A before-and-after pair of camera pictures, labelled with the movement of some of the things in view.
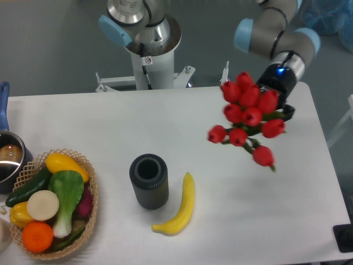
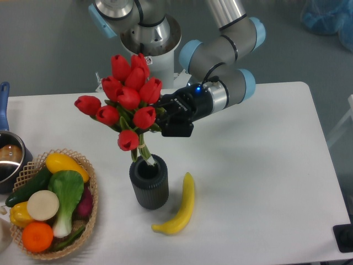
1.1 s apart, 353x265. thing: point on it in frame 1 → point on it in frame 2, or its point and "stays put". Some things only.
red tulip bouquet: [251, 112] → [127, 103]
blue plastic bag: [330, 17] stays put
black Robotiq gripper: [277, 77] → [186, 105]
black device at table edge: [343, 236] stays put
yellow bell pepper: [19, 215] stays put
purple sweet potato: [83, 210] stays put
